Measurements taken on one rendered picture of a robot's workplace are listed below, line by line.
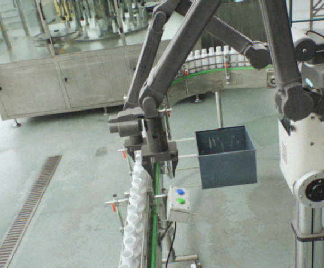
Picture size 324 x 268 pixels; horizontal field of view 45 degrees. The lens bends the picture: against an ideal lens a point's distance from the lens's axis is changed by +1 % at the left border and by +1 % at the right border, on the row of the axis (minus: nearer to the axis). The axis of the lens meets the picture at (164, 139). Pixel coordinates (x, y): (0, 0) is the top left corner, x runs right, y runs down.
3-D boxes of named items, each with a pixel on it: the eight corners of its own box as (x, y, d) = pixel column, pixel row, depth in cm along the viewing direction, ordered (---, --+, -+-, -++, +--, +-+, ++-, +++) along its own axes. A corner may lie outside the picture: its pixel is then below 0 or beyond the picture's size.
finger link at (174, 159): (182, 181, 111) (177, 153, 107) (157, 184, 112) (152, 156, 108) (180, 169, 117) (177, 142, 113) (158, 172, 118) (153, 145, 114)
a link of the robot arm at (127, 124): (154, 97, 98) (155, 85, 106) (110, 103, 99) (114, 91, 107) (162, 138, 104) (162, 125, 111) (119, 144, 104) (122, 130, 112)
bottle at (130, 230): (128, 261, 141) (119, 225, 134) (144, 255, 142) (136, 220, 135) (131, 273, 136) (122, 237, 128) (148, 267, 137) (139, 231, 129)
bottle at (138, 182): (136, 217, 163) (128, 185, 155) (139, 207, 168) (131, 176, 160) (149, 216, 162) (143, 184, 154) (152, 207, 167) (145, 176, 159)
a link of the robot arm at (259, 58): (170, -16, 127) (170, -20, 136) (149, 20, 133) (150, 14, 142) (276, 55, 138) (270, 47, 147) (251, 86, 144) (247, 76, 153)
